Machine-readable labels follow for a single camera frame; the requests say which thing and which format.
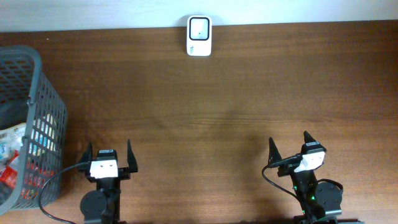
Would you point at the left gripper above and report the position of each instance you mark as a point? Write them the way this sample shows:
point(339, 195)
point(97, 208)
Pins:
point(125, 172)

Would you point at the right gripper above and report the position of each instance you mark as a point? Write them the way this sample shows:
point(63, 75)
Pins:
point(286, 167)

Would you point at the cream snack bag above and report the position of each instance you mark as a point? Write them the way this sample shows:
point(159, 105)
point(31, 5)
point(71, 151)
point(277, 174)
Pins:
point(12, 133)

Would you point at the red snack bag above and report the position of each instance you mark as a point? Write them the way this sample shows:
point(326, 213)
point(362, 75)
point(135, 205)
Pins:
point(9, 178)

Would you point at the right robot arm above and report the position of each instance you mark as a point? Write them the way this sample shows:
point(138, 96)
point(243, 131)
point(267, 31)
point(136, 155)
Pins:
point(320, 199)

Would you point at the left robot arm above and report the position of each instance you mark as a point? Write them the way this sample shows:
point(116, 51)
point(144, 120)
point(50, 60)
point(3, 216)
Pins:
point(102, 205)

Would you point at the white barcode scanner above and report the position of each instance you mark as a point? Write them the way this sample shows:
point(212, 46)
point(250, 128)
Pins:
point(199, 36)

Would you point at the grey plastic mesh basket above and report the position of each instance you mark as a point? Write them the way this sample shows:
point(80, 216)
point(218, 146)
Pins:
point(28, 97)

